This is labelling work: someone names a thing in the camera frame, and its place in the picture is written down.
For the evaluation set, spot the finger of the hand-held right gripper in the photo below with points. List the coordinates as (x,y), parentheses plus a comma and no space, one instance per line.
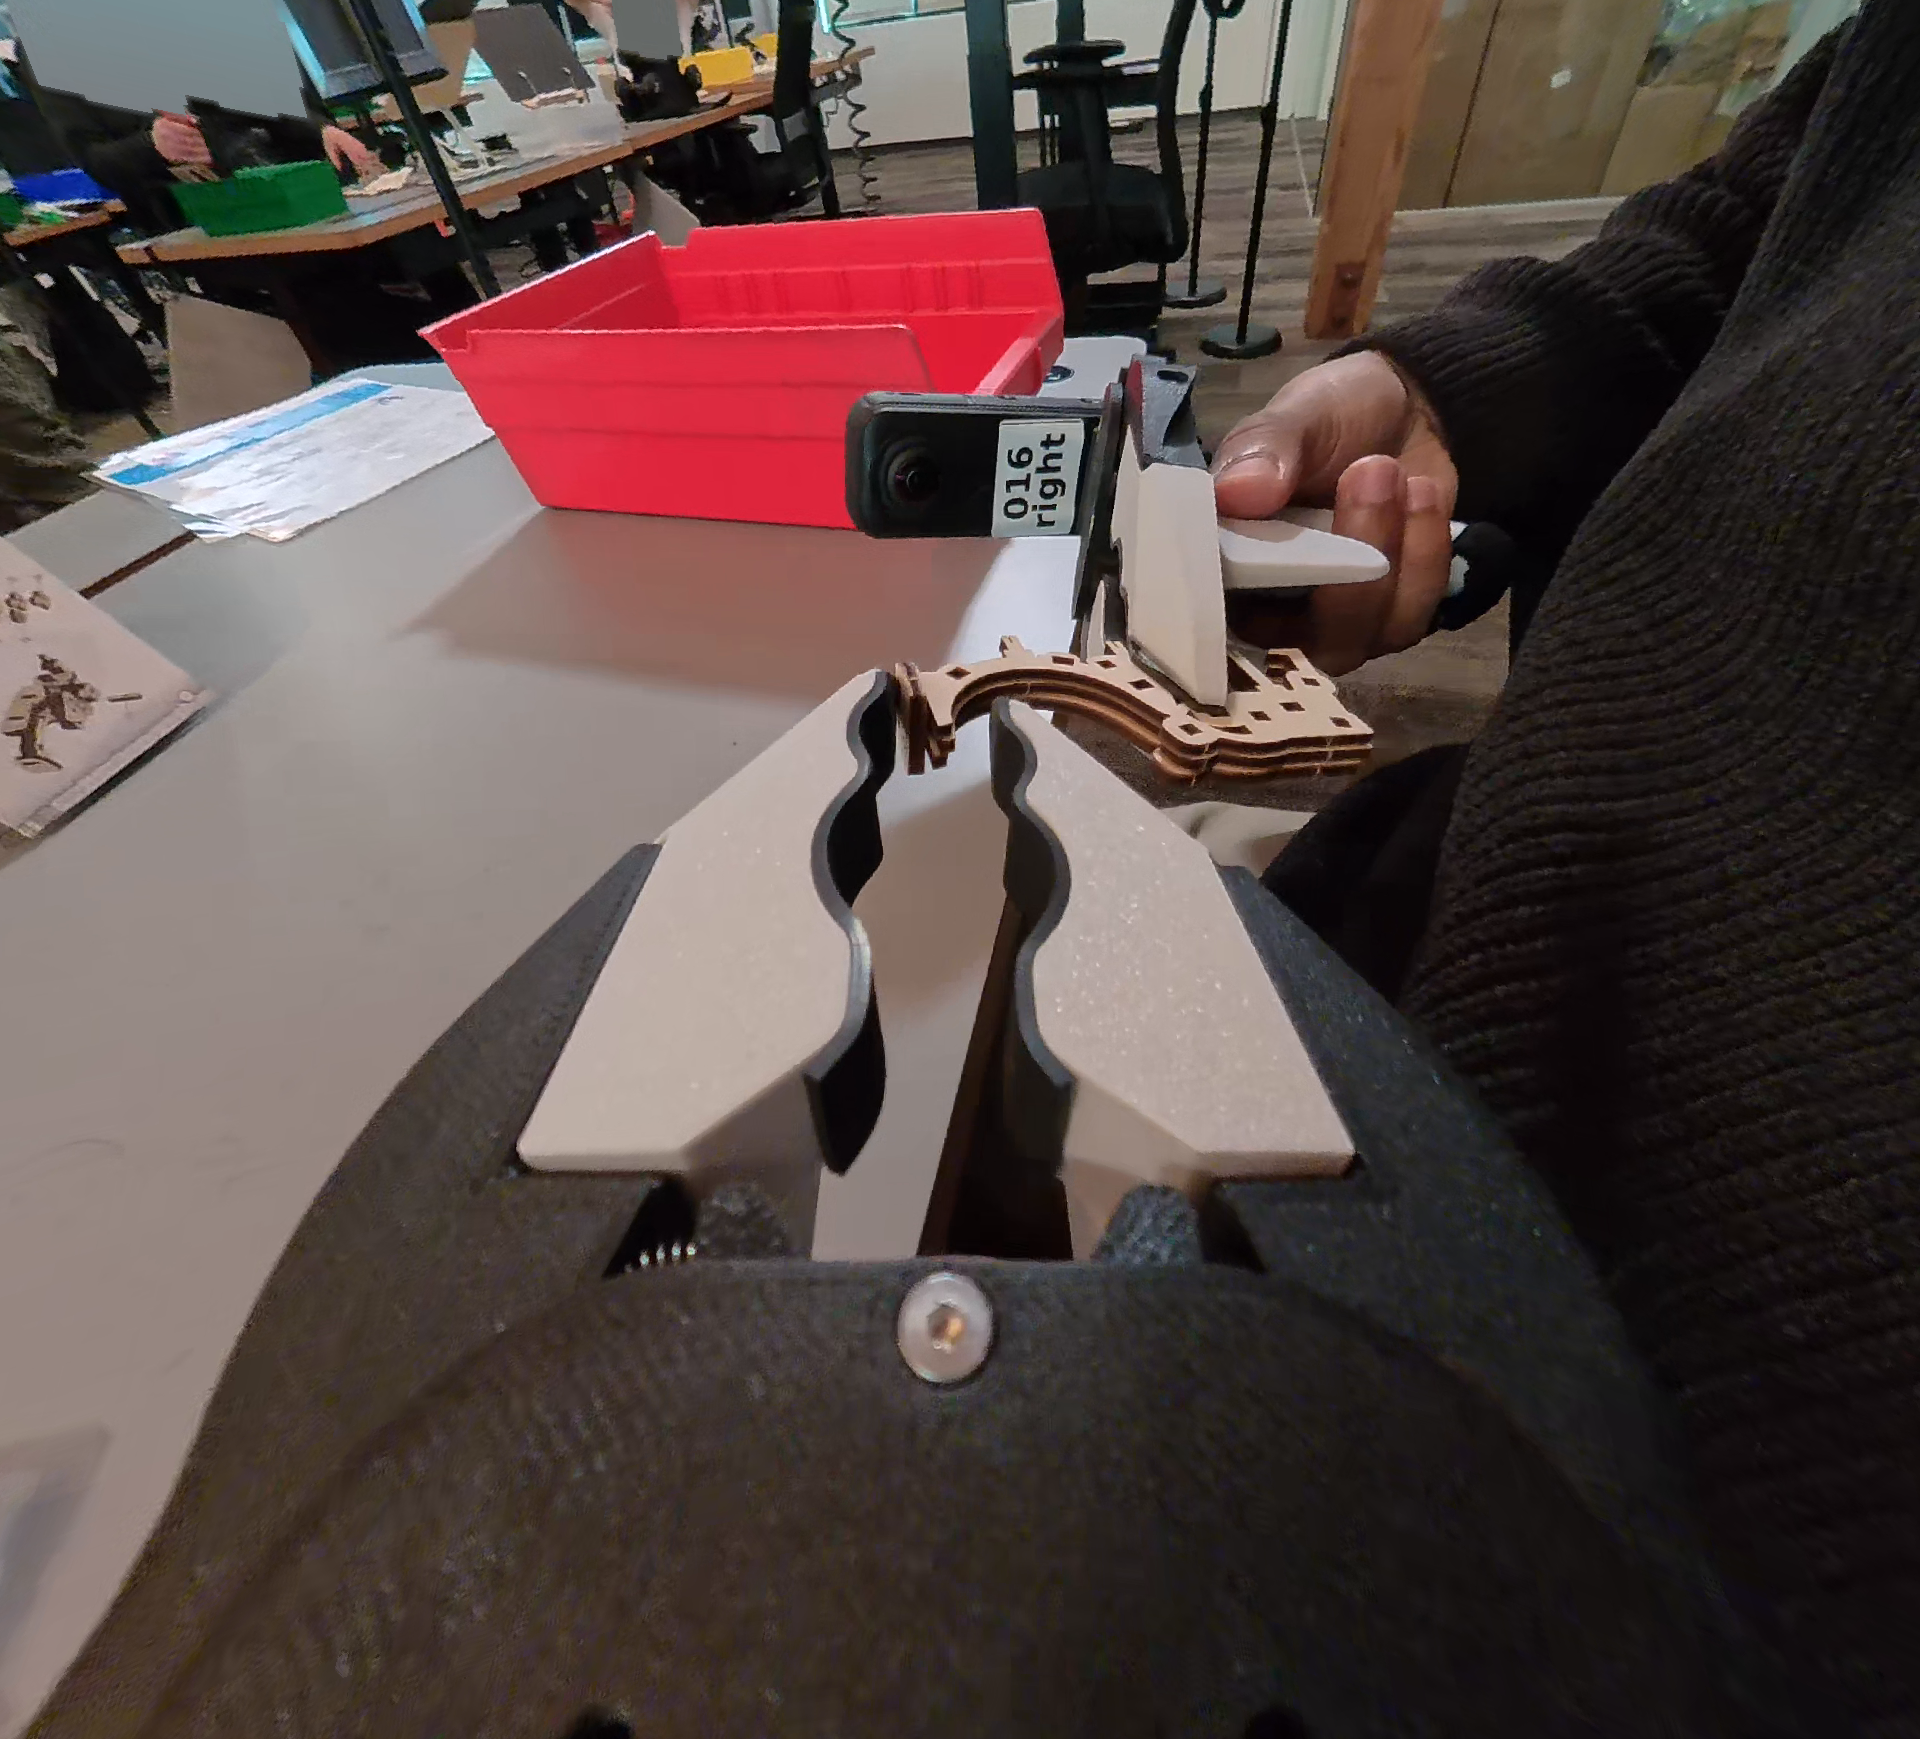
(1178,585)

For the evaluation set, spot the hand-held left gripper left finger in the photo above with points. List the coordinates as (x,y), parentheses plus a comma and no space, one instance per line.
(705,1003)

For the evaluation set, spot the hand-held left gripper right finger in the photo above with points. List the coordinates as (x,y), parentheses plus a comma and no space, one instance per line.
(1185,1021)

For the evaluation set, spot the laser-cut wooden puzzle piece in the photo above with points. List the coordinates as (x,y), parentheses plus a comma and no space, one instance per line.
(1274,726)

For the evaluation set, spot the person's right forearm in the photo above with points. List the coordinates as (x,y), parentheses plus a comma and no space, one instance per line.
(1619,314)

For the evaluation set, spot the grey desk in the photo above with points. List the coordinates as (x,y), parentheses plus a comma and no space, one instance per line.
(376,943)

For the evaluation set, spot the person's right hand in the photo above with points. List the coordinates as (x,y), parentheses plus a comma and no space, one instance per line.
(1366,434)

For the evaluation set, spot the red plastic bin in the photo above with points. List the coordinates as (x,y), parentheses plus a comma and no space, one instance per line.
(721,418)

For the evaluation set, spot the black round-base floor stand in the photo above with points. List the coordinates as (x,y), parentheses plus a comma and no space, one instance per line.
(1244,336)

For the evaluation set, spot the black office chair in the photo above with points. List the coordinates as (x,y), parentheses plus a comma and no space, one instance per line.
(793,120)
(1103,192)

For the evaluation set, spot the yellow plastic bin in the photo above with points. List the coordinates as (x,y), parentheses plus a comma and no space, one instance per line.
(719,64)

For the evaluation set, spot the long wooden table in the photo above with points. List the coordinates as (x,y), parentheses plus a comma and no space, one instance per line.
(495,187)

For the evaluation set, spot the blue white printed paper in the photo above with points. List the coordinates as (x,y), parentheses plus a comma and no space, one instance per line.
(300,455)

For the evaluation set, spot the cardboard sheets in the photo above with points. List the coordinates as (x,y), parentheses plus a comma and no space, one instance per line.
(1578,29)

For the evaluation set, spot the clear bag with printed sheet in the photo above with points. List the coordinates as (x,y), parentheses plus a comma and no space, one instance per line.
(83,705)

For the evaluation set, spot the green plastic bin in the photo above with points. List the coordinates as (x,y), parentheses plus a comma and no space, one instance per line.
(256,198)

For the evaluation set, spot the blue plastic bin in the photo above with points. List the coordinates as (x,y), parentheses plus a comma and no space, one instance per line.
(53,187)

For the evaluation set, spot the wooden post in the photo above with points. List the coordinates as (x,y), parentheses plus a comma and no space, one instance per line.
(1397,75)

